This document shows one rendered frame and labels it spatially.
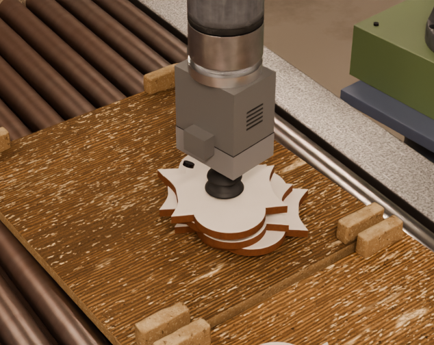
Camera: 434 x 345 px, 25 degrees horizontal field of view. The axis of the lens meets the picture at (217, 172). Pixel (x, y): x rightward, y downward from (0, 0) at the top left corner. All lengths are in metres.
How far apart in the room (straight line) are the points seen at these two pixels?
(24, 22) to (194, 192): 0.61
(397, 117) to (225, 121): 0.51
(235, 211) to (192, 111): 0.12
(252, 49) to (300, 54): 2.40
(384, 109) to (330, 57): 1.88
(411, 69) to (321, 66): 1.85
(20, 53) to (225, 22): 0.63
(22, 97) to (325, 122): 0.42
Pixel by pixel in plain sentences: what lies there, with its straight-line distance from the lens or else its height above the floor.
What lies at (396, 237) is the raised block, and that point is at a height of 0.94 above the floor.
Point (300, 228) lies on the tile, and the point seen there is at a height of 0.96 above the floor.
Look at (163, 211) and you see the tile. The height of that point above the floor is 0.98.
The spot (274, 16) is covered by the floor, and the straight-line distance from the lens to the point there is 3.60.
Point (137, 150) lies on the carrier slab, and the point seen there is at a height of 0.94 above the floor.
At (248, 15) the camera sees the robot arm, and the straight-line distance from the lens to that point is 0.95.
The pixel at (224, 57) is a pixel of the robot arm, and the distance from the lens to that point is 0.96.
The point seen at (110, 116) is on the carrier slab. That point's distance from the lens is 1.33.
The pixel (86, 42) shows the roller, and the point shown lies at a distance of 1.54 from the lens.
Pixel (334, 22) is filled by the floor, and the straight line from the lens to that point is 3.58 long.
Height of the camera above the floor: 1.66
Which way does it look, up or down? 36 degrees down
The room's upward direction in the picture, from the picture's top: straight up
